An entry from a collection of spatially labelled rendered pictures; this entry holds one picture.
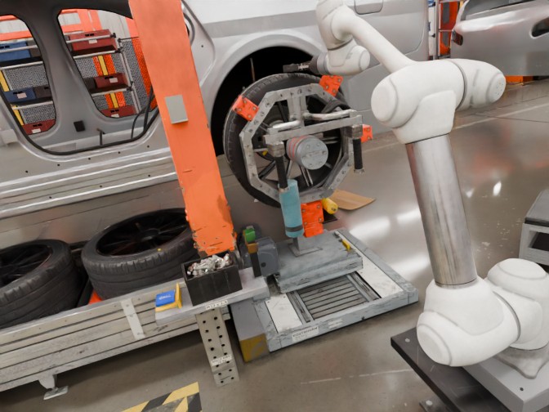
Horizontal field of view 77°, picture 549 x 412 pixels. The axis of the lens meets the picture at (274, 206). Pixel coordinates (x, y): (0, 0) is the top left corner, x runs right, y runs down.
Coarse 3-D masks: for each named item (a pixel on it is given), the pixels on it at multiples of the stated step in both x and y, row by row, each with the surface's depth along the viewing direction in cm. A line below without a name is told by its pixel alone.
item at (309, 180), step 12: (312, 96) 163; (324, 132) 192; (336, 132) 178; (336, 144) 180; (336, 156) 179; (264, 168) 171; (288, 168) 174; (300, 168) 177; (324, 168) 185; (264, 180) 182; (300, 180) 193; (312, 180) 186; (324, 180) 179; (300, 192) 178
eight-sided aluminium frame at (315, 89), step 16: (272, 96) 149; (288, 96) 151; (320, 96) 155; (256, 128) 152; (352, 144) 167; (352, 160) 170; (256, 176) 159; (336, 176) 171; (272, 192) 164; (304, 192) 174; (320, 192) 171
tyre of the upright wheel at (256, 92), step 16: (272, 80) 156; (288, 80) 157; (304, 80) 159; (256, 96) 156; (336, 96) 166; (224, 128) 175; (240, 128) 158; (224, 144) 174; (240, 144) 161; (240, 160) 163; (240, 176) 166; (256, 192) 171
